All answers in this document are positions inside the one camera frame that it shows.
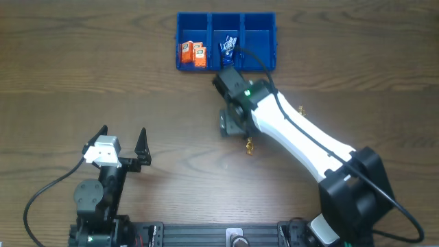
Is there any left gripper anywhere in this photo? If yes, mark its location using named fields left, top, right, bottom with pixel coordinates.
left=82, top=124, right=152, bottom=174

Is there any blue candy pack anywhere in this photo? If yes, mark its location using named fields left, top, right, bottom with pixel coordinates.
left=219, top=35, right=238, bottom=67

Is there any blue tray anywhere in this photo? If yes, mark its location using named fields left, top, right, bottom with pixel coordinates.
left=175, top=11, right=278, bottom=72

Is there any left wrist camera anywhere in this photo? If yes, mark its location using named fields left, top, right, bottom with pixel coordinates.
left=82, top=134, right=123, bottom=169

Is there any mounting rail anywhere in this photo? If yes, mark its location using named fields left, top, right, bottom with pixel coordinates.
left=68, top=222, right=375, bottom=247

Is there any black cable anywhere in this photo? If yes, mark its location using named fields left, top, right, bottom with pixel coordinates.
left=233, top=46, right=425, bottom=244
left=22, top=156, right=86, bottom=247

